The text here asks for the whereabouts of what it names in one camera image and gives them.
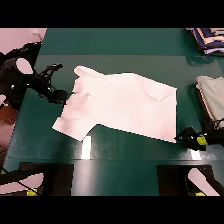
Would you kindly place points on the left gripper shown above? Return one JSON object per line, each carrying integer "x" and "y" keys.
{"x": 59, "y": 96}

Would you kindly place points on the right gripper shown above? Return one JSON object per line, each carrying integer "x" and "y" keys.
{"x": 193, "y": 137}

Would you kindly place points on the white T-shirt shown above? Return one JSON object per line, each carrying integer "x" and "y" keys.
{"x": 123, "y": 106}

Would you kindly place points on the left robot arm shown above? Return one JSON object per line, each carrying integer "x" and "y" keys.
{"x": 15, "y": 81}

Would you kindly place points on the beige garment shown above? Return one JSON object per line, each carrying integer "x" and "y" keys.
{"x": 213, "y": 96}

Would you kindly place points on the blue white striped garment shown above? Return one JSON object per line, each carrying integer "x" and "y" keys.
{"x": 208, "y": 39}

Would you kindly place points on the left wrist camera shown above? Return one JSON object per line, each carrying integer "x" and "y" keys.
{"x": 50, "y": 70}

